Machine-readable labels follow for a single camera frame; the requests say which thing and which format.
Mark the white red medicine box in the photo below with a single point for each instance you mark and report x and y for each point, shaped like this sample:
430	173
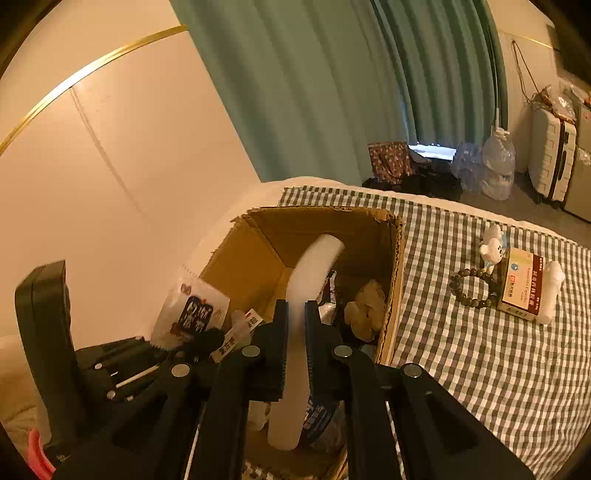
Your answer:
521	281

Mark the black television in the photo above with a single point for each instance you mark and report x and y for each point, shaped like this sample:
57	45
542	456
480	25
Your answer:
575	50

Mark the checked blanket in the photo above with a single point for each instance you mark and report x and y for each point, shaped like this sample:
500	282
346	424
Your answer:
461	369

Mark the white suitcase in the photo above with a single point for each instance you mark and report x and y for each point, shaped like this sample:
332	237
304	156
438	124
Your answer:
549	157

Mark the clear plastic bag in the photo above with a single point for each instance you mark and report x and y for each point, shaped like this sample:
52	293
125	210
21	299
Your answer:
558	104

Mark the small red label sachet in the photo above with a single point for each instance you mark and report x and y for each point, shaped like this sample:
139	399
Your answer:
251	321

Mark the beige plush toy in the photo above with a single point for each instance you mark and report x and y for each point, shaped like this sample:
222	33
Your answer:
362	323

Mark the teal curtain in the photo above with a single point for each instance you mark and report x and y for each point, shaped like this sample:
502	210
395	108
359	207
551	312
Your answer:
323	83

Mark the white bottle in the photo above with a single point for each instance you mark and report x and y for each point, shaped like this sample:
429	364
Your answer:
551	286

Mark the black clothing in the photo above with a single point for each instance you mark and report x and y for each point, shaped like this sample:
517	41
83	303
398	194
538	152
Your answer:
434	184

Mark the pink plastic object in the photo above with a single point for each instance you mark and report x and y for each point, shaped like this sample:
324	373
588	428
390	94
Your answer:
37	454

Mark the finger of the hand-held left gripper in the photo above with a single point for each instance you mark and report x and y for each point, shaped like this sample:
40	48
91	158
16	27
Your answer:
203	340

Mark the tissue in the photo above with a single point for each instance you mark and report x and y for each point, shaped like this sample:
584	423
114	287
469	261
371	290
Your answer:
371	295

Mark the floral bag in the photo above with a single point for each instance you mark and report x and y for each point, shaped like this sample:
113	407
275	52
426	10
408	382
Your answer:
392	161

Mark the large clear water bottle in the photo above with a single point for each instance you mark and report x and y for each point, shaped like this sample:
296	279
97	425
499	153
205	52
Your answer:
498	166

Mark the cardboard box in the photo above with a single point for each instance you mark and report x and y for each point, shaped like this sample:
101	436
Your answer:
268	240

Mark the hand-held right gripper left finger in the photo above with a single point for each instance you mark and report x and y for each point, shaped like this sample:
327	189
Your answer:
279	350

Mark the crumpled clear plastic bottle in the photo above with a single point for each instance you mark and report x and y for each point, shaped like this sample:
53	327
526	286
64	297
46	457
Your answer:
466	166

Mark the white bear figurine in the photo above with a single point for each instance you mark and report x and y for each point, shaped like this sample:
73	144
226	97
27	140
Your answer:
493	247

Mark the black white snack packet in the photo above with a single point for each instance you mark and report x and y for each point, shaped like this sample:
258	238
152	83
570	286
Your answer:
198	304
328	295

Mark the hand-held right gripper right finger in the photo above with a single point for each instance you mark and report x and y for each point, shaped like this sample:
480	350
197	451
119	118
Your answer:
311	350

